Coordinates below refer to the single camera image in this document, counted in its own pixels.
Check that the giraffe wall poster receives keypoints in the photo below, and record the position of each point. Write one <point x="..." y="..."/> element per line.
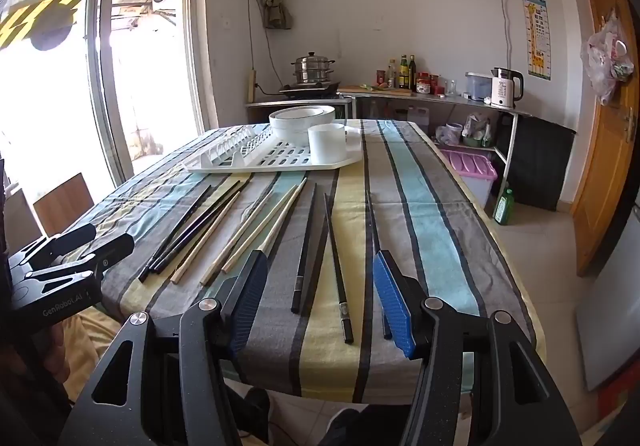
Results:
<point x="535" y="36"/>

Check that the person's black shoe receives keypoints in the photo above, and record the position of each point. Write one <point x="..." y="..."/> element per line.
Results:
<point x="345" y="426"/>
<point x="252" y="408"/>

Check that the white cup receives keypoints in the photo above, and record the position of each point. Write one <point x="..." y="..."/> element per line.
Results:
<point x="326" y="146"/>

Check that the wooden cutting board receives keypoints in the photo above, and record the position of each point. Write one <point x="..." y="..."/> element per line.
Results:
<point x="375" y="90"/>

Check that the red lid jar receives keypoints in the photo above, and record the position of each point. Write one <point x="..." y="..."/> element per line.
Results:
<point x="423" y="85"/>

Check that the red label seasoning bottle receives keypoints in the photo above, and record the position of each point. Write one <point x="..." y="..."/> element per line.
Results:
<point x="381" y="78"/>

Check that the wooden chopstick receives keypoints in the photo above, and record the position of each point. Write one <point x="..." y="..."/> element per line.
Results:
<point x="285" y="212"/>
<point x="206" y="236"/>
<point x="237" y="236"/>
<point x="259" y="229"/>

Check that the dark sauce bottle green label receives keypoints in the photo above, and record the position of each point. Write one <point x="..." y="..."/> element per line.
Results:
<point x="403" y="76"/>

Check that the grey refrigerator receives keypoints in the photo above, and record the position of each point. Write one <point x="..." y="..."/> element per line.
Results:
<point x="615" y="301"/>

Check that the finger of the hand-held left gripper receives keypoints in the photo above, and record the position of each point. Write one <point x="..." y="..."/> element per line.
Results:
<point x="65" y="240"/>
<point x="107" y="248"/>

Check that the wooden door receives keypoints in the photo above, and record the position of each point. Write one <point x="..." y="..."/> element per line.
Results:
<point x="600" y="166"/>

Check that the wooden power strip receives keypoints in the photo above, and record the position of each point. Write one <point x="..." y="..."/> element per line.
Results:
<point x="251" y="86"/>

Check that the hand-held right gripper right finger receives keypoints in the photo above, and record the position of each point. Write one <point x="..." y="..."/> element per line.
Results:
<point x="395" y="306"/>

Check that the yellow black striped sign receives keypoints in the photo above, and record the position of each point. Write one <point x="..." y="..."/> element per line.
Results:
<point x="45" y="8"/>

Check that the green plastic bottle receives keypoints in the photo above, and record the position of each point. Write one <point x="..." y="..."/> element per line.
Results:
<point x="502" y="211"/>

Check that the striped tablecloth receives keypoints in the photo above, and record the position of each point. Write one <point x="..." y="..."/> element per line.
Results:
<point x="425" y="236"/>

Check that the hanging plastic bag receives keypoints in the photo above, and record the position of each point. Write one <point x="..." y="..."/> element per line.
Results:
<point x="602" y="66"/>

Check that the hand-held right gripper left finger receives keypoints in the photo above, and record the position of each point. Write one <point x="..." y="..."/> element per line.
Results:
<point x="250" y="298"/>

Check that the dark glass bottle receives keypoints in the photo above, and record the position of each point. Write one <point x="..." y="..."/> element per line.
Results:
<point x="412" y="76"/>

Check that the steel steamer pot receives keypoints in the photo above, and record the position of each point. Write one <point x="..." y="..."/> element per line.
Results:
<point x="312" y="68"/>

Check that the yellow cloth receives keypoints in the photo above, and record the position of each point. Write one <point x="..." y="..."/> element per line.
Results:
<point x="95" y="331"/>

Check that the long metal counter shelf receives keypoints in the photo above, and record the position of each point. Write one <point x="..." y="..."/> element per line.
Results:
<point x="450" y="98"/>

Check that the white electric kettle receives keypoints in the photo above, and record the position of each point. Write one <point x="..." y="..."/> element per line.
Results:
<point x="502" y="93"/>

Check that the pink plastic tray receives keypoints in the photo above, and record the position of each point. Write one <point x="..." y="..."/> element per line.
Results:
<point x="470" y="166"/>

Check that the drinking glass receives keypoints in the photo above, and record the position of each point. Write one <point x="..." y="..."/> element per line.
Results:
<point x="450" y="88"/>

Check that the crumpled plastic bags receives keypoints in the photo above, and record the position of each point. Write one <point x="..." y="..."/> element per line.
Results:
<point x="477" y="128"/>

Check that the short metal counter shelf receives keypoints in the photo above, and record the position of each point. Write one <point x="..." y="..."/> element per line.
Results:
<point x="295" y="102"/>

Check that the white bowl black rim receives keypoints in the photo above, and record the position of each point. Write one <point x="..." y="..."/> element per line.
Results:
<point x="300" y="112"/>

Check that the black panel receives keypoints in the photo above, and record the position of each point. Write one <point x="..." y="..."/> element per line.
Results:
<point x="542" y="161"/>

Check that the wooden chair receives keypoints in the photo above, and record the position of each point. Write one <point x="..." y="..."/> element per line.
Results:
<point x="62" y="203"/>

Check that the sliding glass door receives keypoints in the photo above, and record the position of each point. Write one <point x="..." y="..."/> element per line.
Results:
<point x="100" y="76"/>

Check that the black gas stove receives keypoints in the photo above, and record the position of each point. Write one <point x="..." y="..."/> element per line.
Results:
<point x="307" y="89"/>

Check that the white plastic dish rack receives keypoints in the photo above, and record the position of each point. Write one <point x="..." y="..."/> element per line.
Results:
<point x="280" y="158"/>

